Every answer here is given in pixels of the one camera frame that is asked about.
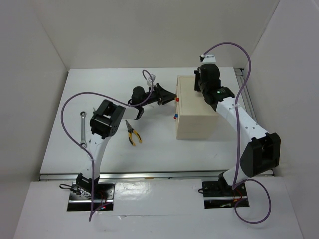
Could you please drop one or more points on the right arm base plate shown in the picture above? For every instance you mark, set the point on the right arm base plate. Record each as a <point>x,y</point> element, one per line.
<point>215,198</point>

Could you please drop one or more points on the aluminium front rail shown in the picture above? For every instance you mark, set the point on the aluminium front rail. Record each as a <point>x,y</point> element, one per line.
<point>132,175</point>

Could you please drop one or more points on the aluminium side rail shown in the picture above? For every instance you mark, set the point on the aluminium side rail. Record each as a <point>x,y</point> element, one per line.
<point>244,94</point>

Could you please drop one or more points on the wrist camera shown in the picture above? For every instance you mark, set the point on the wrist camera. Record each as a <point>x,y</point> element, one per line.
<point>150,80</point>
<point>208,58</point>

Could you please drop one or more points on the yellow black pliers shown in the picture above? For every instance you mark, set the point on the yellow black pliers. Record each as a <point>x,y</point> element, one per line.
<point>131,132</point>

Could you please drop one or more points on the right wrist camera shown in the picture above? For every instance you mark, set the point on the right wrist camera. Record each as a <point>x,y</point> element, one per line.
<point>208,58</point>

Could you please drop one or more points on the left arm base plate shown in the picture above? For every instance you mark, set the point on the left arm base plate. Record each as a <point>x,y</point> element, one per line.
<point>80,200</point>

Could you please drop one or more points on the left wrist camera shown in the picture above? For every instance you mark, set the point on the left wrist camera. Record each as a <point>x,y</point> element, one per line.
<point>150,80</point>

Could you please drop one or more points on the beige drawer cabinet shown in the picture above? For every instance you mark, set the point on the beige drawer cabinet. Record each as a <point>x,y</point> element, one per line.
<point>196,119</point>

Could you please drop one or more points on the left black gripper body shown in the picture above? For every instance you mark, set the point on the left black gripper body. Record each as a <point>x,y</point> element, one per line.
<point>153,95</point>

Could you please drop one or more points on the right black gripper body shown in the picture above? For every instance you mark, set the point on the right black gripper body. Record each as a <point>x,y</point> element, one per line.
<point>199,85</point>

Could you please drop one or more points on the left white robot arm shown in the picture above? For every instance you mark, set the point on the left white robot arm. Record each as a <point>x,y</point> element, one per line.
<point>105,122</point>

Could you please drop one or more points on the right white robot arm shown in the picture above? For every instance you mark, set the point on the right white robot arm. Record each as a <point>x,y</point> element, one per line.
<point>257,150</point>

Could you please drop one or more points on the silver wrench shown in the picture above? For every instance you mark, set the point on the silver wrench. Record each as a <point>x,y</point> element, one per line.
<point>83,142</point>

